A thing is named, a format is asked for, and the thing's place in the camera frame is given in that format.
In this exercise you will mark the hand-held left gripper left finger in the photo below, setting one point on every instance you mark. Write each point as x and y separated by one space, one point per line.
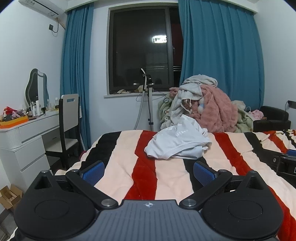
93 173

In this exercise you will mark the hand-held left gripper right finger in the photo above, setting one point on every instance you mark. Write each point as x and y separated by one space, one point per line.
203 173

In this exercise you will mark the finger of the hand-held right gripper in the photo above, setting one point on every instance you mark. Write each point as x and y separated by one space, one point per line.
275 160

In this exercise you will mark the pile of clothes and blankets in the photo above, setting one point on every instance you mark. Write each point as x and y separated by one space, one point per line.
165 105

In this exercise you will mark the striped fleece blanket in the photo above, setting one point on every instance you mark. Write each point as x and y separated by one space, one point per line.
120 166

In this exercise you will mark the black armchair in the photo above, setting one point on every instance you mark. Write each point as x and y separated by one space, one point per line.
272 121

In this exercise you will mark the pink cloth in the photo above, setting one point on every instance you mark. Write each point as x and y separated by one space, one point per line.
257 114

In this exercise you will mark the black white chair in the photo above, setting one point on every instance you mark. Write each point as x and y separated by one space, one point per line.
69 115

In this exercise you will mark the pink fluffy robe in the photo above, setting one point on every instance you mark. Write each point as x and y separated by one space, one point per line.
217 109

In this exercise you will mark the white vanity desk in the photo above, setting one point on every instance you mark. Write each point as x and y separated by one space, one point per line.
30 143

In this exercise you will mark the grey white garment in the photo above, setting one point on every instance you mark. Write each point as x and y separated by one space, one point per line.
192 91

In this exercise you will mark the group of cosmetic bottles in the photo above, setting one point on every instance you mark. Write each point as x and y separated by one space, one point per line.
37 109

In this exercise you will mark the cardboard box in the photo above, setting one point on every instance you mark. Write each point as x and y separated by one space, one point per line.
10 197

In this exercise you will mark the beige cloth on windowsill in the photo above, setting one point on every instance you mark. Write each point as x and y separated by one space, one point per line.
122 91
139 89

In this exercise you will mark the tripod stand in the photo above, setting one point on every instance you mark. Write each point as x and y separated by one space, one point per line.
150 104

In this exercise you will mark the orange tray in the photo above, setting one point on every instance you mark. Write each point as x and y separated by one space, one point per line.
13 122

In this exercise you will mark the wavy vanity mirror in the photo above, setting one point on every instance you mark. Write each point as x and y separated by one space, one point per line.
34 88

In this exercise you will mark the blue curtain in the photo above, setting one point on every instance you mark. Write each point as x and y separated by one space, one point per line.
219 46
76 69

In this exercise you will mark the dark window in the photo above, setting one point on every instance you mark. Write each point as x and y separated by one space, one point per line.
138 46

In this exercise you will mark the white air conditioner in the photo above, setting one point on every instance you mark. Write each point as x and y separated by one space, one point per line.
41 7

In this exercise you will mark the black wall socket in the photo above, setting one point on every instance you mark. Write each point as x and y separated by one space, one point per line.
291 104

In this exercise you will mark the grey camera tripod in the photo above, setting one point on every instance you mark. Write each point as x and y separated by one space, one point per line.
140 111

